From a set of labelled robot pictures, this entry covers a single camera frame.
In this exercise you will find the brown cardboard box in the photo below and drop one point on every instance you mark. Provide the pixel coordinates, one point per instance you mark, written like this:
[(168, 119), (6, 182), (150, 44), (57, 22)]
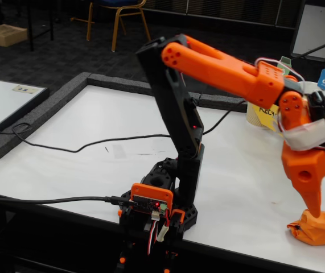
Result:
[(5, 35)]

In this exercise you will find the dark grey foam strip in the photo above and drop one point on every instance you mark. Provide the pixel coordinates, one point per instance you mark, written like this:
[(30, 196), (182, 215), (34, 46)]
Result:
[(116, 84), (54, 103), (224, 102)]

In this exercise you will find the brown ripple paper cup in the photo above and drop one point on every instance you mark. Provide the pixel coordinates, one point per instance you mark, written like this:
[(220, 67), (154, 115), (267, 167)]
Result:
[(310, 85)]

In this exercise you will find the orange controller board holder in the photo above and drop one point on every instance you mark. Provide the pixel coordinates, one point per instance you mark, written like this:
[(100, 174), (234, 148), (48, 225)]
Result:
[(151, 193)]

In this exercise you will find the black orange table clamp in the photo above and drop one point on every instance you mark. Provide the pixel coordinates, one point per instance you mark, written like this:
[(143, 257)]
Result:
[(125, 227), (176, 219)]

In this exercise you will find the clear tape patch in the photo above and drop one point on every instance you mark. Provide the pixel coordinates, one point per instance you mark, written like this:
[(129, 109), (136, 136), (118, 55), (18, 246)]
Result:
[(119, 150)]

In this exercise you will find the orange paper bundle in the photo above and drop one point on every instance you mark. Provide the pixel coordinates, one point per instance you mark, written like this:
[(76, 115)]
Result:
[(316, 230)]

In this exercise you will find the white table with black edge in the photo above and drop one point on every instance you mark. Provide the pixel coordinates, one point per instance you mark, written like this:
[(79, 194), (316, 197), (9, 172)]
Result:
[(3, 105)]

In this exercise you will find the small paper sticker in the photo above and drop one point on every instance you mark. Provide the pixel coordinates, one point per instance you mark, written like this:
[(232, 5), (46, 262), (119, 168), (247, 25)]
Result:
[(25, 89)]

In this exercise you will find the gold frame blue seat chair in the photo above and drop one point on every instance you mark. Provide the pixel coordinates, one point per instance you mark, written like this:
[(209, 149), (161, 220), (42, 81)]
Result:
[(114, 2)]

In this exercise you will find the yellow handwritten welcome sign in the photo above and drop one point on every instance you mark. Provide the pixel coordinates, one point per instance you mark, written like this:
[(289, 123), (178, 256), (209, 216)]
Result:
[(261, 116)]

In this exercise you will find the orange gripper white tape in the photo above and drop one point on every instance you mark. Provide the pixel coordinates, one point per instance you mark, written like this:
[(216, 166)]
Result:
[(301, 169)]

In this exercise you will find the orange and black robot arm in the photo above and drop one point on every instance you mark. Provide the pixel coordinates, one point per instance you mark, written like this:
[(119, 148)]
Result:
[(222, 74)]

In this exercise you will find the white panel with black frame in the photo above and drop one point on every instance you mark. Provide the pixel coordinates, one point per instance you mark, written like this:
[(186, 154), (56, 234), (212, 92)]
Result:
[(316, 25)]

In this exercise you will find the black metal table frame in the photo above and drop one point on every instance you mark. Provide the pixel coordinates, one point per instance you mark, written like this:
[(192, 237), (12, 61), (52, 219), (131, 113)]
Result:
[(30, 28)]

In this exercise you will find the beige ripple paper cup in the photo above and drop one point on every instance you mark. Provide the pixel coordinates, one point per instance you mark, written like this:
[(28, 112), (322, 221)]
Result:
[(250, 116)]

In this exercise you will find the green recycling bin label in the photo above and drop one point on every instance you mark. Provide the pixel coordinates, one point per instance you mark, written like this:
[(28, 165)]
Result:
[(284, 66)]

